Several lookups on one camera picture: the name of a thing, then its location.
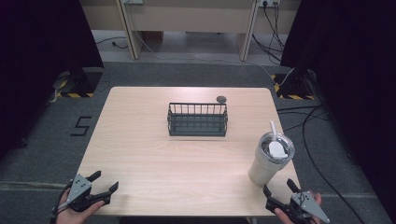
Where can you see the black curtain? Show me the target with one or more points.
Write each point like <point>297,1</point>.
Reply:
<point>37,68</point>
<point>355,93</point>

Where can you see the white wall socket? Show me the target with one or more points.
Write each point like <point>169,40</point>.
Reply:
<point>269,2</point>
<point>132,1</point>

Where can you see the dark round table cap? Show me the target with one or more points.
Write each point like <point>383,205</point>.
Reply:
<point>221,99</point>

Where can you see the person's left hand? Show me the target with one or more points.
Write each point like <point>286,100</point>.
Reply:
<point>70,216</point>

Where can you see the stand base with striped tape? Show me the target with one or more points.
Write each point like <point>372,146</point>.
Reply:
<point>81,84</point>
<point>294,87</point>

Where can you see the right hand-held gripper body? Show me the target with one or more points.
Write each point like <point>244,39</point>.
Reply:
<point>306,203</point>

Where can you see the person's right hand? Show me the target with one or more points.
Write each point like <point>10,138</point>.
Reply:
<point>281,216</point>

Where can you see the beige wooden desk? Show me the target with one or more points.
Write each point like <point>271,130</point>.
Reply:
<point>193,17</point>

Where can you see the cream cup with straw lid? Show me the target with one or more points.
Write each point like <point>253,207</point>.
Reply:
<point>268,161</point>

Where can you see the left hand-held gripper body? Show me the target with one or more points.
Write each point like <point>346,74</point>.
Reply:
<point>81,189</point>

